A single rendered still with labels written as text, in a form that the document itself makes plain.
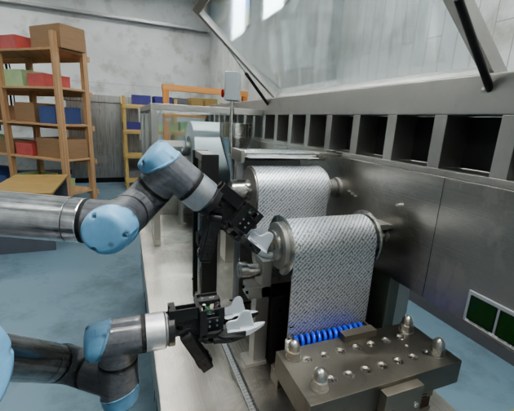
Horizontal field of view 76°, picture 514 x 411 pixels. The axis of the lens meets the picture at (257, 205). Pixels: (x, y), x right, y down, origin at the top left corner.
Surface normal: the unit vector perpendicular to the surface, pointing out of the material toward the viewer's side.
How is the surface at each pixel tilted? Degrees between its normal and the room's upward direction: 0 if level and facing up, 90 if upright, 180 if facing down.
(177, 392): 0
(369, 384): 0
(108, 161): 90
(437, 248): 90
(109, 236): 90
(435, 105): 90
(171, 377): 0
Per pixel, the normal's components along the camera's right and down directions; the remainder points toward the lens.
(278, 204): 0.36, 0.28
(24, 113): -0.35, 0.22
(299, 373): 0.05, -0.97
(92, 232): 0.05, 0.25
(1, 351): 0.98, 0.03
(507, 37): -0.92, 0.05
